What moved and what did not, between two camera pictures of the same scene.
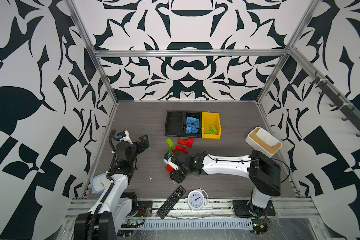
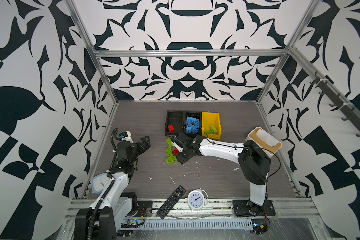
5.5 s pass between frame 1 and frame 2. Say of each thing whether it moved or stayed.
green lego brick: stayed
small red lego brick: moved
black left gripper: stayed
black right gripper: moved
